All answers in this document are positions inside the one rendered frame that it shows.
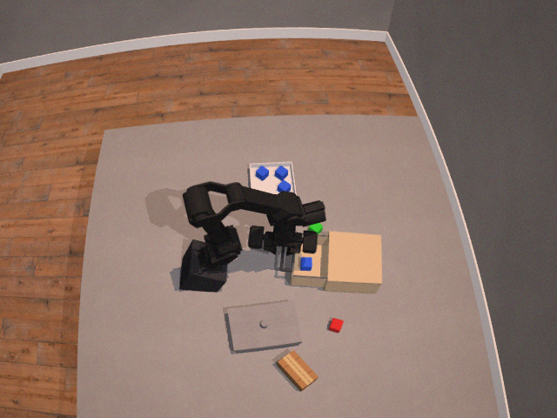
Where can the brown cardboard box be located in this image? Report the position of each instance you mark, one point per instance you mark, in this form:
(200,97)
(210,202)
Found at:
(297,371)

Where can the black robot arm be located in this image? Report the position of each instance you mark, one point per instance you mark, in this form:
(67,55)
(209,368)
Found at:
(285,208)

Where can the blue block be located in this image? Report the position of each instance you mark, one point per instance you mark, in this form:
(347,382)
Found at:
(262,173)
(281,173)
(284,186)
(306,264)

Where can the red block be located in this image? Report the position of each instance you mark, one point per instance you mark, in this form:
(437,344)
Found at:
(336,325)

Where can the green block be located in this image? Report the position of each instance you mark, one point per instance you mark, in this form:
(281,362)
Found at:
(316,228)

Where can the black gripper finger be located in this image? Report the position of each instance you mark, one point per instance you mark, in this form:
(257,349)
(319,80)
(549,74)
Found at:
(291,250)
(269,249)

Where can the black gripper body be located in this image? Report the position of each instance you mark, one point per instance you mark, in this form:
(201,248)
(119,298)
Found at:
(257,236)

